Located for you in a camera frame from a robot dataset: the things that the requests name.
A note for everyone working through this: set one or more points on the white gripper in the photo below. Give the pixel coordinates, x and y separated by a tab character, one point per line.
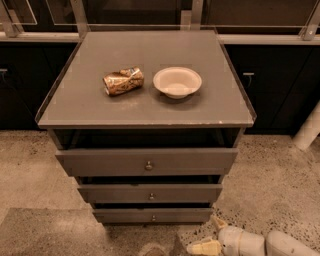
230	238

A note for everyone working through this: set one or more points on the grey bottom drawer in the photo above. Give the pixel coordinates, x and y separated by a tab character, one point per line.
153	215

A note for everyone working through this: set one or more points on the grey drawer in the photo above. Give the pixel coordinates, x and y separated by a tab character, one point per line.
146	162
153	215
150	193

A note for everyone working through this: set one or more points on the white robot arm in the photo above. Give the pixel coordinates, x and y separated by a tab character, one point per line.
280	244

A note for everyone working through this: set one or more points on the grey middle drawer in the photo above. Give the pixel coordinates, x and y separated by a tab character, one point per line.
150	193

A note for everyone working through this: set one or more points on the grey drawer cabinet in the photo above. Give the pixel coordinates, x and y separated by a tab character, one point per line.
78	113

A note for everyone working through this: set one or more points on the grey top drawer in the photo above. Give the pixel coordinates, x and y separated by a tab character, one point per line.
146	162

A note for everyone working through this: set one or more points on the white paper bowl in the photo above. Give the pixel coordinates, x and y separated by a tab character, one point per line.
177	82

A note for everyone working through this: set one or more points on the black background cabinets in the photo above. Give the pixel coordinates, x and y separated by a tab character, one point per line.
282	82

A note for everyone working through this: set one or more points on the crushed brown soda can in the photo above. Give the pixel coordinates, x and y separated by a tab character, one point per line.
123	81

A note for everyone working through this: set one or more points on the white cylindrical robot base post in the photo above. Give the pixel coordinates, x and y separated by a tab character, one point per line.
309	130

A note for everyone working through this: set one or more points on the metal railing frame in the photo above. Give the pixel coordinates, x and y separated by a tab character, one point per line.
266	22

